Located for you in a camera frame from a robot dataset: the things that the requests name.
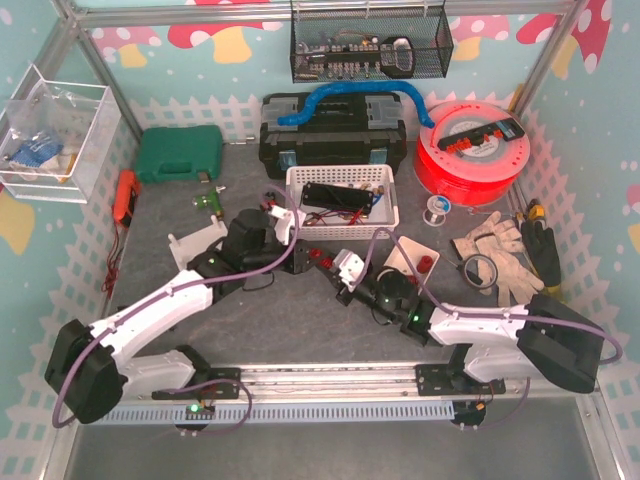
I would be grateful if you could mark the red multimeter leads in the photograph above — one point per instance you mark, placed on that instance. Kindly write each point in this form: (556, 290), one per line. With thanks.
(112, 262)

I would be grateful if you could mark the white peg fixture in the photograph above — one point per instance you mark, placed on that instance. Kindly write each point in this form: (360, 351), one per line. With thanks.
(186, 248)

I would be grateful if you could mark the tape roll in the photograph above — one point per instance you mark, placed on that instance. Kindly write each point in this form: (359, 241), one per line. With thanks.
(479, 271)

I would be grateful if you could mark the solder wire spool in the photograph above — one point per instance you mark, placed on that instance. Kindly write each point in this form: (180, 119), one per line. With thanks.
(437, 209)

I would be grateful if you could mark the orange black pliers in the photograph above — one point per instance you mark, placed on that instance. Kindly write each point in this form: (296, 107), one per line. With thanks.
(267, 204)

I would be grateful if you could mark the yellow black screwdriver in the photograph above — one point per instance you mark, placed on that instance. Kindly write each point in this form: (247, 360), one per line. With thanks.
(534, 212)

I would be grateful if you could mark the large red spring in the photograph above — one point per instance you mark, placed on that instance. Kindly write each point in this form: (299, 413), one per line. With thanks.
(321, 258)
(425, 265)

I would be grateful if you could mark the green plastic case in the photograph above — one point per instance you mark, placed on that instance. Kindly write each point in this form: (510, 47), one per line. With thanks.
(179, 154)

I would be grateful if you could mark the black red connector strip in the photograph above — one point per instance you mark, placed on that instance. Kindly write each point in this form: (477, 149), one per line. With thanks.
(506, 129)

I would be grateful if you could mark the black toolbox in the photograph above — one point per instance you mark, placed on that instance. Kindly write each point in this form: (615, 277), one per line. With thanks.
(346, 129)

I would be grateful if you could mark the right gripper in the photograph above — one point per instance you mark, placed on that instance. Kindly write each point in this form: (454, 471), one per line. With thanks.
(343, 288)

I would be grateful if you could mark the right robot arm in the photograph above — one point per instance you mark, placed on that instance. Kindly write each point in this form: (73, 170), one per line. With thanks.
(540, 339)

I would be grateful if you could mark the orange multimeter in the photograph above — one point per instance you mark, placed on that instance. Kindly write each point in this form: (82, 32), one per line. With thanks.
(127, 193)

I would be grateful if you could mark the white work gloves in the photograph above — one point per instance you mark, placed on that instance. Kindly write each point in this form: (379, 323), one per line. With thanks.
(501, 241)

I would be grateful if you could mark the green small motor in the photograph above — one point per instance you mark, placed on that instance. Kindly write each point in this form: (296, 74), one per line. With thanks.
(211, 200)

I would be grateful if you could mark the red filament spool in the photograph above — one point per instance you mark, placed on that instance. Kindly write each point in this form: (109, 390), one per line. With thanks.
(476, 176)

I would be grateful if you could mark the small white tray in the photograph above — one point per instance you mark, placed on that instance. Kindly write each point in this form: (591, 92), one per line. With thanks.
(414, 252)

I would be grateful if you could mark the black wire mesh basket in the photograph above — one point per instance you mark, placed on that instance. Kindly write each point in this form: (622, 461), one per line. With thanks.
(368, 40)

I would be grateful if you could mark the blue white gloves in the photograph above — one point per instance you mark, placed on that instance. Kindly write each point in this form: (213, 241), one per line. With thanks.
(38, 154)

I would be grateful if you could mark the clear acrylic box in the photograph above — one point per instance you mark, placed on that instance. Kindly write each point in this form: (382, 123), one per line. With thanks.
(85, 116)

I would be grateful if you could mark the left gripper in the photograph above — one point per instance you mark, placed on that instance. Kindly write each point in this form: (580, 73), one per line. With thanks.
(293, 257)

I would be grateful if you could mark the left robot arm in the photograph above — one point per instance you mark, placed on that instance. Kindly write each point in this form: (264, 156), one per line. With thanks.
(93, 367)

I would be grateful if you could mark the grey slotted cable duct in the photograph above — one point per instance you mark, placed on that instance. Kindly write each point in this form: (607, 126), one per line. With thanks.
(265, 413)

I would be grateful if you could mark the aluminium rail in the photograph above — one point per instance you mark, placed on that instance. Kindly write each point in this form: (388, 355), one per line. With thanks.
(330, 380)

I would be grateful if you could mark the black glove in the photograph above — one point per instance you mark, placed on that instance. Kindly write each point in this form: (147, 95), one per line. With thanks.
(541, 249)

